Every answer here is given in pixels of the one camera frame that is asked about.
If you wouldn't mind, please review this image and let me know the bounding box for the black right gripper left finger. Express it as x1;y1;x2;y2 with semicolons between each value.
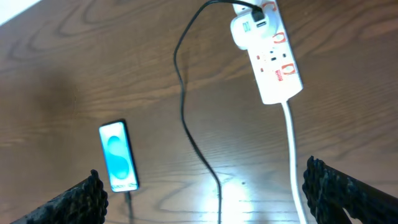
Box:
12;169;108;224

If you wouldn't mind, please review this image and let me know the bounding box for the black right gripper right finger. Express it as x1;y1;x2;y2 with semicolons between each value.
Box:
302;156;397;224

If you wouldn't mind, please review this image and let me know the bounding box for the blue smartphone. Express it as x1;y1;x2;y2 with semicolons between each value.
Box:
98;119;140;193

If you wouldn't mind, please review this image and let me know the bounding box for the white power strip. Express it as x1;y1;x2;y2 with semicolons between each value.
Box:
233;0;303;107

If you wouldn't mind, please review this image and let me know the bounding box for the black USB charging cable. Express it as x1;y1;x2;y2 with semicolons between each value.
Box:
173;0;266;224

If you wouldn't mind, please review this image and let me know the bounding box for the white USB charger adapter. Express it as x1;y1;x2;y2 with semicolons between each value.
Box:
230;13;279;50

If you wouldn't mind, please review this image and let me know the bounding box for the white power strip cord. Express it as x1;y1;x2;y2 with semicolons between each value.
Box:
280;101;308;224

